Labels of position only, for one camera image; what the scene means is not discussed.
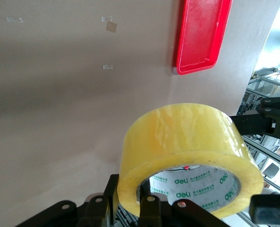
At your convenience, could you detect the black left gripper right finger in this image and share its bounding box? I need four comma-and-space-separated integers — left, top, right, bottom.
137, 183, 228, 227

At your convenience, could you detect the red plastic tray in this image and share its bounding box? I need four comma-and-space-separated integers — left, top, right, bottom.
175, 0, 233, 76

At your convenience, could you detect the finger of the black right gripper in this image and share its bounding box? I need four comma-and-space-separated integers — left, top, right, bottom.
250, 192, 280, 224
229, 96, 280, 137

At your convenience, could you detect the brown square patch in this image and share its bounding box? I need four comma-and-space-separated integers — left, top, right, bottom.
106, 21, 118, 33

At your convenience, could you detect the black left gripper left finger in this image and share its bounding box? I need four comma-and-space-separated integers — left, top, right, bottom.
14, 174, 120, 227

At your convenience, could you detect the yellow packing tape roll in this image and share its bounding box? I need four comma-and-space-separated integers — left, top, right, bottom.
117, 103, 265, 219

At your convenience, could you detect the metal frame shelving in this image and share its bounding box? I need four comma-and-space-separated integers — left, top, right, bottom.
234, 62, 280, 227

